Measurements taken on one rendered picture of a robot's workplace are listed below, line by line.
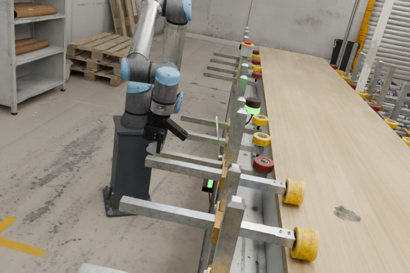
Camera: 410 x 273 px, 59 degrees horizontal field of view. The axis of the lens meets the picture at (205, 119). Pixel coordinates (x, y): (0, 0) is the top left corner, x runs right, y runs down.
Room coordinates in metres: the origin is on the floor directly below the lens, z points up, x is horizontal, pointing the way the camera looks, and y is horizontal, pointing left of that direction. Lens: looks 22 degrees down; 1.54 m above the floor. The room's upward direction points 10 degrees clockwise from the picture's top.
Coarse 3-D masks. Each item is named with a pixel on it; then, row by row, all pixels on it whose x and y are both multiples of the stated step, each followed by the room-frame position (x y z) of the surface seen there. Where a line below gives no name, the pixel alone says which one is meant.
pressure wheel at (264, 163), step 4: (260, 156) 1.31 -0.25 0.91; (256, 160) 1.27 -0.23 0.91; (260, 160) 1.28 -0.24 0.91; (264, 160) 1.27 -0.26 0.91; (268, 160) 1.29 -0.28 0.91; (272, 160) 1.29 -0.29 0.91; (256, 164) 1.25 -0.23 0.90; (260, 164) 1.24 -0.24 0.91; (264, 164) 1.25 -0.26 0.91; (268, 164) 1.26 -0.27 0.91; (272, 164) 1.26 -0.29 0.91; (256, 168) 1.25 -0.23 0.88; (260, 168) 1.24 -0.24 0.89; (264, 168) 1.24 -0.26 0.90; (268, 168) 1.24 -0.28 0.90; (272, 168) 1.26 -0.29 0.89; (264, 172) 1.24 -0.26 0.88; (268, 172) 1.24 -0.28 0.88
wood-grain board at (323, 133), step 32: (288, 64) 3.38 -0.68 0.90; (320, 64) 3.69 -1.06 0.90; (288, 96) 2.28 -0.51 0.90; (320, 96) 2.43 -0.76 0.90; (352, 96) 2.58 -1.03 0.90; (288, 128) 1.70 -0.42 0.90; (320, 128) 1.79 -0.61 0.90; (352, 128) 1.88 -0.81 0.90; (384, 128) 1.98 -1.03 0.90; (288, 160) 1.33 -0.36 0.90; (320, 160) 1.39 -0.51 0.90; (352, 160) 1.44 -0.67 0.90; (384, 160) 1.51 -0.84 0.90; (320, 192) 1.12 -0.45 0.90; (352, 192) 1.16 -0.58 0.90; (384, 192) 1.21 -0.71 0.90; (288, 224) 0.90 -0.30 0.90; (320, 224) 0.93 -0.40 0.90; (352, 224) 0.96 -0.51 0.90; (384, 224) 0.99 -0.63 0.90; (288, 256) 0.76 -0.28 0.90; (320, 256) 0.78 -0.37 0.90; (352, 256) 0.81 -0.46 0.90; (384, 256) 0.83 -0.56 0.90
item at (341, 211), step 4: (336, 208) 1.03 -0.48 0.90; (340, 208) 1.02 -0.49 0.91; (344, 208) 1.02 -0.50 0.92; (336, 212) 1.00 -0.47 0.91; (340, 212) 0.99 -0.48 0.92; (344, 212) 1.00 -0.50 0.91; (348, 212) 1.00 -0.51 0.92; (352, 212) 1.01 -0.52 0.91; (340, 216) 0.98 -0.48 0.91; (344, 216) 0.98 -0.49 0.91; (348, 216) 0.99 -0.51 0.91; (352, 216) 0.98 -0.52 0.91; (356, 216) 0.99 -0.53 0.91; (352, 220) 0.98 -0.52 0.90; (356, 220) 0.98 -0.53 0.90; (360, 220) 0.98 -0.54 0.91
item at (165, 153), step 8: (160, 152) 1.28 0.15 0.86; (168, 152) 1.29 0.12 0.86; (176, 152) 1.31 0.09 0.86; (184, 160) 1.28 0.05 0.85; (192, 160) 1.28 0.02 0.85; (200, 160) 1.28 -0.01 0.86; (208, 160) 1.29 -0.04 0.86; (216, 160) 1.30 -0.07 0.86; (216, 168) 1.27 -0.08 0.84; (248, 168) 1.28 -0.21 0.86; (256, 176) 1.26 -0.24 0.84; (264, 176) 1.26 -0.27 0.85
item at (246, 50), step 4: (244, 44) 2.05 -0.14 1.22; (248, 44) 2.06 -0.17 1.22; (252, 44) 2.08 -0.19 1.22; (244, 48) 2.05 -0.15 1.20; (248, 48) 2.05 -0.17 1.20; (252, 48) 2.05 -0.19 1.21; (240, 52) 2.05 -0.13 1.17; (244, 52) 2.05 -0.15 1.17; (248, 52) 2.05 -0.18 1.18; (252, 52) 2.05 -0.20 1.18; (244, 56) 2.05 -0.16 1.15; (248, 56) 2.05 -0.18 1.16
